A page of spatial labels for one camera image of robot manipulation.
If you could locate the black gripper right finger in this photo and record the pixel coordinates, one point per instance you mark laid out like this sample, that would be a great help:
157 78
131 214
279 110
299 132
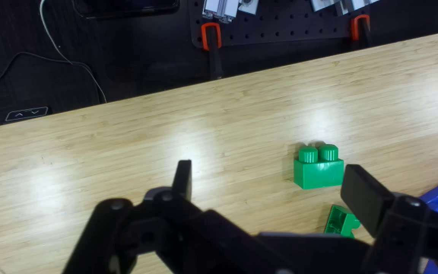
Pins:
366 199

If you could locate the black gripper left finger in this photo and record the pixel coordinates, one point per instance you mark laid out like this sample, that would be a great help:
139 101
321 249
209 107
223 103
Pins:
183 177

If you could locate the green toy block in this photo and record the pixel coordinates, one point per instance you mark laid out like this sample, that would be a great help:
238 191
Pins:
318 170
341 221

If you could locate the orange clamp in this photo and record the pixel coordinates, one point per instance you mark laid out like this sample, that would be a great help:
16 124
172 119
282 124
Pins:
212 34
361 27

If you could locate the desk height control panel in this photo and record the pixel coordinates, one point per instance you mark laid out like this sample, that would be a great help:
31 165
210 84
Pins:
26 113

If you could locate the black pegboard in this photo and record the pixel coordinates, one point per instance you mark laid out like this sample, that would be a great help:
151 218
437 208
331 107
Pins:
280 25

